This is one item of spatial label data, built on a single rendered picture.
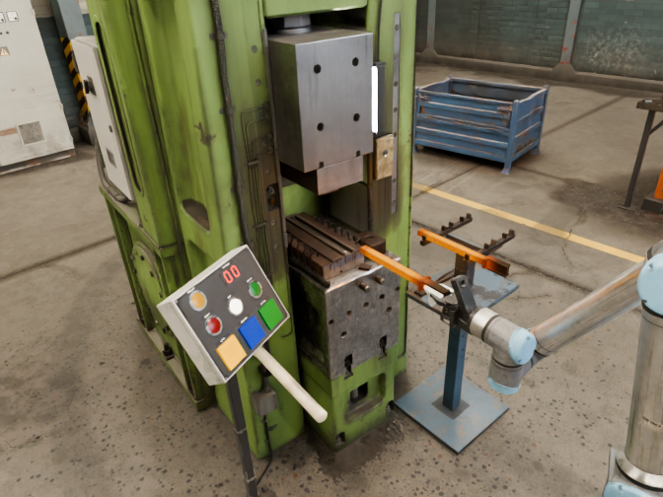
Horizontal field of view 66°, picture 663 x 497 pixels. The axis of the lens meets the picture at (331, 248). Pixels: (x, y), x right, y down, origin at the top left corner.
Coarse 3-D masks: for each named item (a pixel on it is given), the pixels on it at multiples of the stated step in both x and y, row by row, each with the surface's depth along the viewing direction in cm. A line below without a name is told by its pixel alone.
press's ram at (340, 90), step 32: (320, 32) 171; (352, 32) 168; (288, 64) 156; (320, 64) 158; (352, 64) 166; (288, 96) 162; (320, 96) 162; (352, 96) 170; (288, 128) 169; (320, 128) 167; (352, 128) 175; (288, 160) 176; (320, 160) 172
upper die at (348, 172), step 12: (360, 156) 182; (288, 168) 188; (324, 168) 174; (336, 168) 178; (348, 168) 181; (360, 168) 184; (300, 180) 184; (312, 180) 177; (324, 180) 176; (336, 180) 180; (348, 180) 183; (360, 180) 187; (324, 192) 178
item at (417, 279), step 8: (360, 248) 187; (368, 248) 186; (368, 256) 184; (376, 256) 180; (384, 256) 180; (384, 264) 178; (392, 264) 175; (400, 264) 175; (400, 272) 172; (408, 272) 170; (408, 280) 170; (416, 280) 166; (424, 280) 165; (432, 280) 164; (432, 288) 161; (440, 288) 160
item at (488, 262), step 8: (424, 232) 209; (432, 240) 206; (440, 240) 203; (448, 240) 203; (448, 248) 201; (456, 248) 197; (464, 248) 196; (472, 256) 192; (480, 256) 191; (488, 256) 189; (488, 264) 189; (496, 264) 186; (504, 264) 183; (496, 272) 186; (504, 272) 184
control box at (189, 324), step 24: (216, 264) 156; (240, 264) 159; (192, 288) 144; (216, 288) 150; (240, 288) 157; (264, 288) 164; (168, 312) 142; (192, 312) 142; (216, 312) 148; (240, 312) 154; (192, 336) 141; (216, 336) 146; (240, 336) 152; (264, 336) 159; (192, 360) 147; (216, 360) 144; (216, 384) 147
